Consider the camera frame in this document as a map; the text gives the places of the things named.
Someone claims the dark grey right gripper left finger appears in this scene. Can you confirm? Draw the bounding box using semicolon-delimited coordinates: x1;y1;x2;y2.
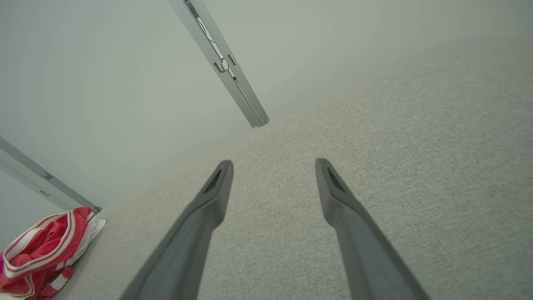
120;160;234;300

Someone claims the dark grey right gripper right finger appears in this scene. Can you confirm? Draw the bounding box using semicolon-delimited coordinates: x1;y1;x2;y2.
315;158;429;300

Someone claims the red white striped-trim jersey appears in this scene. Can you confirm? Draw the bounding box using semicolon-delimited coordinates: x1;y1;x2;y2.
0;207;106;300

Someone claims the grey metal wall pillar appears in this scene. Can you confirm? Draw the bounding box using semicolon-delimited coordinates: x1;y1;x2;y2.
169;0;270;128

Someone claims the grey metal wall rail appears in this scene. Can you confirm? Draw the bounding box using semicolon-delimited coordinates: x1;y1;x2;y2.
0;135;102;214

